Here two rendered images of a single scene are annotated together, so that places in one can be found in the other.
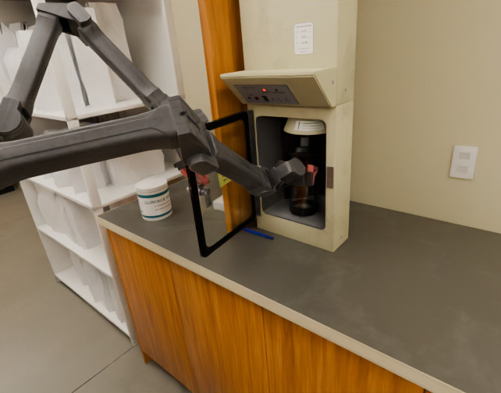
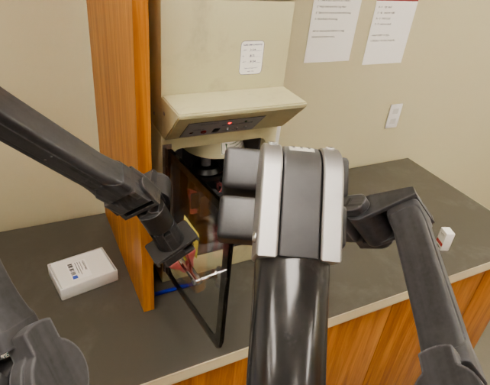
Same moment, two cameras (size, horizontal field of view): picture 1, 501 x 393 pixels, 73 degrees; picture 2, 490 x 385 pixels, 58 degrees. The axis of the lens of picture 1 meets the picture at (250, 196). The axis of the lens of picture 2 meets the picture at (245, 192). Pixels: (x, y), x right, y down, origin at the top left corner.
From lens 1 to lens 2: 1.09 m
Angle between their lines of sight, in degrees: 63
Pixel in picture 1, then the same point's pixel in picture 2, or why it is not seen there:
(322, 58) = (269, 78)
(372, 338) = (370, 295)
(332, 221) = not seen: hidden behind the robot
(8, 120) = (71, 370)
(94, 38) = (1, 104)
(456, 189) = not seen: hidden behind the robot
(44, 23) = not seen: outside the picture
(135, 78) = (92, 159)
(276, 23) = (219, 39)
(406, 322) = (362, 271)
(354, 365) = (352, 325)
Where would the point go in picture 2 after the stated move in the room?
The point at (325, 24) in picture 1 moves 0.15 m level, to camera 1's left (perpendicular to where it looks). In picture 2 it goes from (276, 44) to (254, 59)
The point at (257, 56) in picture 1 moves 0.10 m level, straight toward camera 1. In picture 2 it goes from (186, 76) to (226, 86)
